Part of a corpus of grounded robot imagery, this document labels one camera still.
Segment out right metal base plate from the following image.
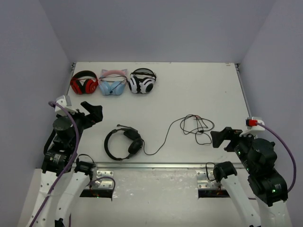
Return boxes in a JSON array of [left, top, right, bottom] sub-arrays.
[[196, 170, 221, 190]]

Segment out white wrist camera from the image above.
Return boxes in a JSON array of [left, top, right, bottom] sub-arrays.
[[245, 117, 265, 132], [55, 95, 76, 116]]

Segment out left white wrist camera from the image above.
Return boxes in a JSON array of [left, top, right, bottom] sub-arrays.
[[55, 95, 76, 116]]

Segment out metal base plate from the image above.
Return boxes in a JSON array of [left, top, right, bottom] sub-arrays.
[[196, 170, 221, 190], [85, 169, 115, 190]]

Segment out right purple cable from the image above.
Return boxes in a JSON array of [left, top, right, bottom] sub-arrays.
[[259, 122, 297, 192]]

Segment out red black headphones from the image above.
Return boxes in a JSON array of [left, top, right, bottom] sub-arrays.
[[70, 70, 98, 95]]

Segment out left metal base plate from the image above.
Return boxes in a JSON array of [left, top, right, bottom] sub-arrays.
[[85, 169, 115, 190]]

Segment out white black striped headphones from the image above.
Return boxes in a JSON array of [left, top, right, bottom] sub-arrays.
[[128, 68, 157, 94]]

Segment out black headset with cable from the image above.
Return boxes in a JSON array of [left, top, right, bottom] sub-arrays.
[[104, 114, 215, 161]]

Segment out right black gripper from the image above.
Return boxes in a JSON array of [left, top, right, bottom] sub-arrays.
[[210, 127, 256, 174]]

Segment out blue pink cat-ear headphones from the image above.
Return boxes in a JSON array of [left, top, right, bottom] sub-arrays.
[[98, 69, 128, 96]]

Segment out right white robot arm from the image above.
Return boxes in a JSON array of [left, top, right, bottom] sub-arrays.
[[210, 127, 292, 227]]

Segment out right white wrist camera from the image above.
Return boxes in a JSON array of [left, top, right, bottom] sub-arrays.
[[245, 117, 265, 132]]

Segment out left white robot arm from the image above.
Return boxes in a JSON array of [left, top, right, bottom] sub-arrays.
[[27, 96, 103, 227]]

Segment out metal table edge rail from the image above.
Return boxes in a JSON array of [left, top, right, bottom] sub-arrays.
[[95, 162, 211, 170]]

